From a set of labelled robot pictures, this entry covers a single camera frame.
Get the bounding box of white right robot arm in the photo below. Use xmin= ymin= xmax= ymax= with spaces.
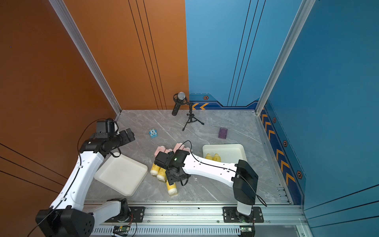
xmin=155 ymin=149 xmax=259 ymax=223

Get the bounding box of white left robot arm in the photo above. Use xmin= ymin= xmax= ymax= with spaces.
xmin=36 ymin=128 xmax=135 ymax=237

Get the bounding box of white left storage tray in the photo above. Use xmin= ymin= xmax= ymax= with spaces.
xmin=94 ymin=152 xmax=148 ymax=197

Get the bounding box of white storage tray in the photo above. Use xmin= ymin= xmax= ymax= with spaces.
xmin=202 ymin=144 xmax=247 ymax=164
xmin=94 ymin=152 xmax=148 ymax=197

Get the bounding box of white right storage tray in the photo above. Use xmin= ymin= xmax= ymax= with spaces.
xmin=202 ymin=144 xmax=247 ymax=164

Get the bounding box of blue owl toy block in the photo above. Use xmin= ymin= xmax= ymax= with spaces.
xmin=149 ymin=129 xmax=158 ymax=138

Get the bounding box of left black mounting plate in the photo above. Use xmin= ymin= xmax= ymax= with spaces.
xmin=105 ymin=206 xmax=145 ymax=224

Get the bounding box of black mounting plate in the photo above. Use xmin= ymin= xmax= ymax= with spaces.
xmin=222 ymin=206 xmax=264 ymax=223
xmin=105 ymin=206 xmax=145 ymax=224

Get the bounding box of black microphone tripod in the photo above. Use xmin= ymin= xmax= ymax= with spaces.
xmin=182 ymin=102 xmax=205 ymax=131

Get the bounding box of purple cube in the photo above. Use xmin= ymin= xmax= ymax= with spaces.
xmin=218 ymin=127 xmax=228 ymax=139

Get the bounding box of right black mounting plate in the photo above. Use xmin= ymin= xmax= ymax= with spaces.
xmin=222 ymin=206 xmax=264 ymax=223

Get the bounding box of green circuit board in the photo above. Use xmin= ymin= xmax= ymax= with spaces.
xmin=113 ymin=226 xmax=130 ymax=235

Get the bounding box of right small circuit board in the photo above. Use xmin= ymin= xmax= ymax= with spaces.
xmin=240 ymin=226 xmax=256 ymax=237

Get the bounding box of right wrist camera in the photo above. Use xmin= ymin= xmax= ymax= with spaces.
xmin=154 ymin=152 xmax=174 ymax=169

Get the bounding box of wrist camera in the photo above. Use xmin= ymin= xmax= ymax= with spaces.
xmin=154 ymin=152 xmax=174 ymax=169
xmin=96 ymin=119 xmax=118 ymax=135

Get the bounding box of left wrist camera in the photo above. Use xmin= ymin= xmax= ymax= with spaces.
xmin=96 ymin=119 xmax=118 ymax=135

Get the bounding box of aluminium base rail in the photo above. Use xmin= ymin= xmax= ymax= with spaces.
xmin=53 ymin=201 xmax=314 ymax=237

